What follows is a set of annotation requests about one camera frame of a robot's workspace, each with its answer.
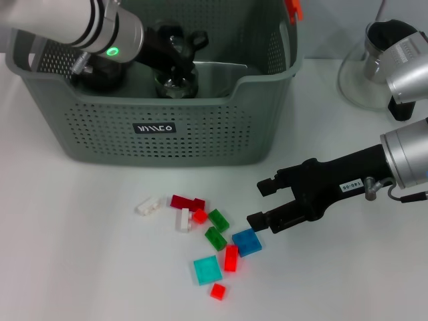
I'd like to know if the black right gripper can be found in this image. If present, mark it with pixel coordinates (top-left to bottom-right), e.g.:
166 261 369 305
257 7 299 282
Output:
246 143 397 235

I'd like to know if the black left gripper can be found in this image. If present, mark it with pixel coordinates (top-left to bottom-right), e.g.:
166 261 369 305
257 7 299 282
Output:
133 22 210 85

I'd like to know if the blue square toy brick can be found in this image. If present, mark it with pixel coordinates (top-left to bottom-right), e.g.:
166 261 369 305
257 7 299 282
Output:
231 227 263 257

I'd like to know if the long red toy brick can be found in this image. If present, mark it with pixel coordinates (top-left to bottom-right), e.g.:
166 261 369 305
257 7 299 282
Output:
223 244 239 272

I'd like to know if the grey perforated plastic storage bin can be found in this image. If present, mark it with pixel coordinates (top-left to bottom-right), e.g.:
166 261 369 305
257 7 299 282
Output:
5 0 306 169

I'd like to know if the green toy brick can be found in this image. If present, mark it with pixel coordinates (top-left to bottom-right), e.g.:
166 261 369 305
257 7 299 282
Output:
204 226 228 252
207 209 231 233

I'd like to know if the black clay teapot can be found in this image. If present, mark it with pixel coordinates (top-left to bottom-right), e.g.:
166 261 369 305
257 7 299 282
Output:
72 55 128 93

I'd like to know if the white toy brick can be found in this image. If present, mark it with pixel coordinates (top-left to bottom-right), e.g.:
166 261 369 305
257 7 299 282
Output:
135 196 161 217
175 207 193 233

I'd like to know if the dark red toy brick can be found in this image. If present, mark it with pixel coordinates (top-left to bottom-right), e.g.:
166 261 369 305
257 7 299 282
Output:
170 195 205 212

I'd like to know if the teal square toy brick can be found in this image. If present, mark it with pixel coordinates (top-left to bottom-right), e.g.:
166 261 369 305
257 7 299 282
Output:
193 255 223 286

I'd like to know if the left arm dark cable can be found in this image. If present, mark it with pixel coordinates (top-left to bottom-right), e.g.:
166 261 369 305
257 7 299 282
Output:
70 51 95 75

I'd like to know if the orange bin handle clip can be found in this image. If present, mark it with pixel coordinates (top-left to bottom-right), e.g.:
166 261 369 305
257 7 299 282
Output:
284 0 304 26

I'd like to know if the glass pitcher with black handle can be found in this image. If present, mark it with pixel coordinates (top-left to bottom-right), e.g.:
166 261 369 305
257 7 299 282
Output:
337 19 424 122

